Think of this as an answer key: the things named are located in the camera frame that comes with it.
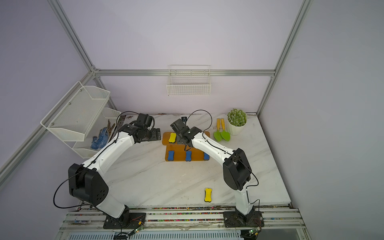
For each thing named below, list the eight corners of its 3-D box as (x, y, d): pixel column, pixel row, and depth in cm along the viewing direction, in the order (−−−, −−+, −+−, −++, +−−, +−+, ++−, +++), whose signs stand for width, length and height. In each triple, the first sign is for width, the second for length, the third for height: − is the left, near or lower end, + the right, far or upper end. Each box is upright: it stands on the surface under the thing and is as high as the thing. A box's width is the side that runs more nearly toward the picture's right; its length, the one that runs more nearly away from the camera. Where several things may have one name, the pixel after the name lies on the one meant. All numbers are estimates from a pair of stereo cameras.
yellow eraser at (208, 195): (204, 202, 81) (204, 201, 80) (203, 189, 86) (204, 188, 84) (212, 202, 81) (212, 201, 80) (211, 189, 86) (211, 188, 84)
